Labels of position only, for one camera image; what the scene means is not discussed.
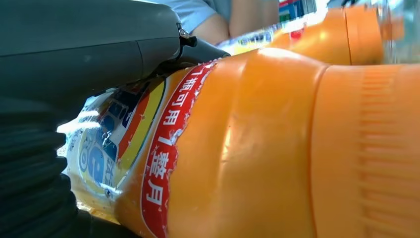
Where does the orange plastic bottle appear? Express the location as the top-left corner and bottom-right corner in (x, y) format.
(57, 47), (420, 238)
(216, 3), (420, 66)

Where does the seated person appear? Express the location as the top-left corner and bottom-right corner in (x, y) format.
(144, 0), (280, 46)

